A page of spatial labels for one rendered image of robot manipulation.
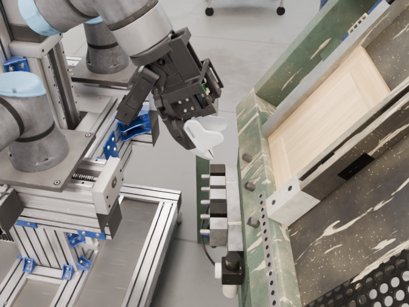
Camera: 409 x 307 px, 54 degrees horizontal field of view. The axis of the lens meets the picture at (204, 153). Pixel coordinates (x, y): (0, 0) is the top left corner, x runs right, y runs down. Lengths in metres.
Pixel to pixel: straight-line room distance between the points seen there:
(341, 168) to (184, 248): 1.31
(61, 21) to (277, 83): 1.07
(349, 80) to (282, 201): 0.39
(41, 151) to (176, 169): 1.55
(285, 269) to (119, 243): 1.07
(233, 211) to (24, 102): 0.71
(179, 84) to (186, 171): 1.97
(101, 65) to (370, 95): 0.87
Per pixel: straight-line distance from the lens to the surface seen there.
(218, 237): 1.29
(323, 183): 1.02
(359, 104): 1.11
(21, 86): 1.00
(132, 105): 0.60
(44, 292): 1.89
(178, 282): 2.04
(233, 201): 1.36
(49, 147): 1.09
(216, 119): 0.63
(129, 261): 1.88
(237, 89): 3.28
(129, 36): 0.53
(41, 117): 1.04
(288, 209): 1.07
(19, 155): 1.10
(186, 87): 0.55
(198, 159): 1.72
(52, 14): 0.59
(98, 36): 1.41
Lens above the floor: 1.75
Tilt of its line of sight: 41 degrees down
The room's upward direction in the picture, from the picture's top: straight up
